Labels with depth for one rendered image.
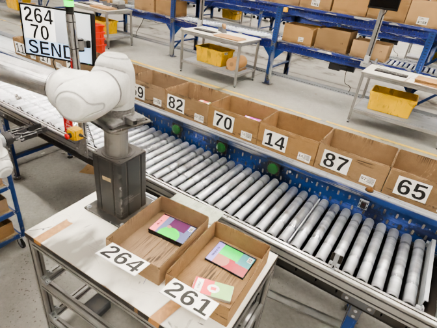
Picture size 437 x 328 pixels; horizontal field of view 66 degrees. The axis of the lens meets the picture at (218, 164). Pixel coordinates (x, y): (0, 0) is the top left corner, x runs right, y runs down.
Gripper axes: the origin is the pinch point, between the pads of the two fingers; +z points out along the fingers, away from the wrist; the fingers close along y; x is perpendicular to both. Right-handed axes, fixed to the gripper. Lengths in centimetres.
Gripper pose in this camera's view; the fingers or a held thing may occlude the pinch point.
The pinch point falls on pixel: (38, 128)
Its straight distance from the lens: 222.0
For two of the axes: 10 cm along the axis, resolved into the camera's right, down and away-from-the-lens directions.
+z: 5.5, -3.7, 7.5
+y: -8.3, -3.6, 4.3
